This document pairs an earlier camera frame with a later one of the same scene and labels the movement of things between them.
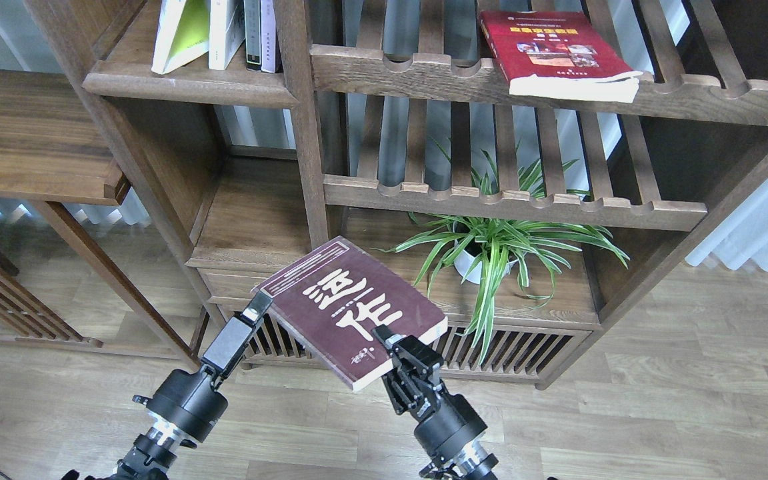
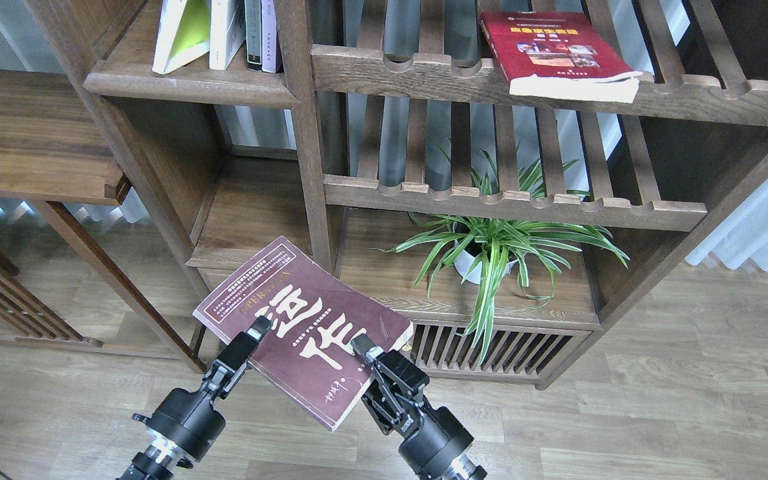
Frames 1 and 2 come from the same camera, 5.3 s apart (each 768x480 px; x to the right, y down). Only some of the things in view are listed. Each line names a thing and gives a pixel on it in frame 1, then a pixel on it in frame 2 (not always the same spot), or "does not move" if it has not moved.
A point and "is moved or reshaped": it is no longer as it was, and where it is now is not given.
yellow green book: (183, 33) does not move
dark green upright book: (253, 30) does not move
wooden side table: (23, 137) does not move
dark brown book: (333, 301) is moved or reshaped
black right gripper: (414, 385) -> (395, 399)
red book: (558, 55) does not move
